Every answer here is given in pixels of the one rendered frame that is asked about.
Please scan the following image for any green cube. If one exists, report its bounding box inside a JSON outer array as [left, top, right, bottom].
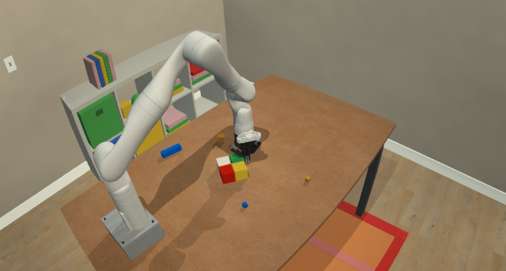
[[229, 153, 245, 164]]

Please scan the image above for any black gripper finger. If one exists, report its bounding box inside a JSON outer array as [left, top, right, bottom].
[[229, 144, 247, 163], [246, 140, 261, 163]]

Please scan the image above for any orange cube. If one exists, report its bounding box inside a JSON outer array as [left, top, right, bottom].
[[217, 134, 225, 143]]

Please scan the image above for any red cube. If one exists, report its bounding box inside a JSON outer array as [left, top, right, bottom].
[[219, 164, 236, 184]]

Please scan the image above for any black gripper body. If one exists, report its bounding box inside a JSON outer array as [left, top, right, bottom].
[[234, 133, 255, 150]]

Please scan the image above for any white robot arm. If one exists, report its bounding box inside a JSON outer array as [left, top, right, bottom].
[[93, 31, 261, 231]]

